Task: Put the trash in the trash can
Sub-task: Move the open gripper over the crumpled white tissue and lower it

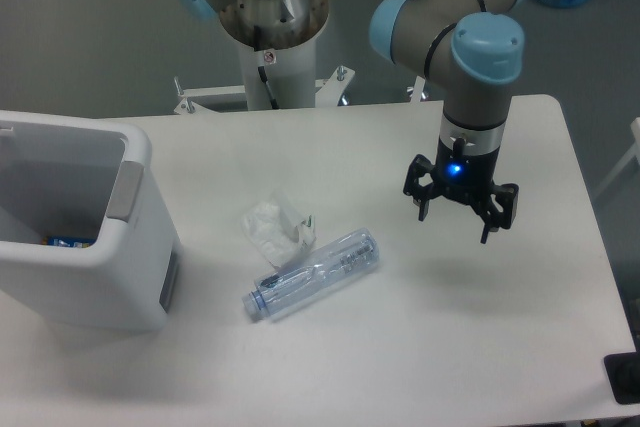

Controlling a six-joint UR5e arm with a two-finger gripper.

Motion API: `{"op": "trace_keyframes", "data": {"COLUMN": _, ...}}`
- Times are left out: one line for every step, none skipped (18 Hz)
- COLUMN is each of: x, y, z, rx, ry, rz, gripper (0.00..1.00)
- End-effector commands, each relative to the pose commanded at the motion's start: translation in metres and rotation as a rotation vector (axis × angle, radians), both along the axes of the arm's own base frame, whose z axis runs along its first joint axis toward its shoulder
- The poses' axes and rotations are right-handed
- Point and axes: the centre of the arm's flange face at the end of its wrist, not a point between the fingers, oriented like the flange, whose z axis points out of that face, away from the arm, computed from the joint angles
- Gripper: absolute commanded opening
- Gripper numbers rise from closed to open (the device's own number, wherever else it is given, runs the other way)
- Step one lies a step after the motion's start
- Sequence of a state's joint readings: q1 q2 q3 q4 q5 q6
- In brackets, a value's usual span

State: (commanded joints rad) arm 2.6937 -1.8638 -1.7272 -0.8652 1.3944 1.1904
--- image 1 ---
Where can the blue snack packet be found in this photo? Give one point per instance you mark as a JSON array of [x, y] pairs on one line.
[[70, 242]]

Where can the clear plastic bottle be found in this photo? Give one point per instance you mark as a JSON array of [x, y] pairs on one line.
[[298, 282]]

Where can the black device at table edge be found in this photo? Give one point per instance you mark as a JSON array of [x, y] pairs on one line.
[[623, 373]]

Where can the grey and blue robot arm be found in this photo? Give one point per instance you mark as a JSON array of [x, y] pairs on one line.
[[472, 49]]

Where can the white trash can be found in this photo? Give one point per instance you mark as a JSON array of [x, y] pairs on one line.
[[85, 178]]

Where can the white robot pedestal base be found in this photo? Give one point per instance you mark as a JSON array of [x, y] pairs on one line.
[[276, 43]]

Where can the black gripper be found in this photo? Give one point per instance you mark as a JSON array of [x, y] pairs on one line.
[[465, 179]]

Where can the white furniture frame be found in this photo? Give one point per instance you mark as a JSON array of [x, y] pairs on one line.
[[623, 170]]

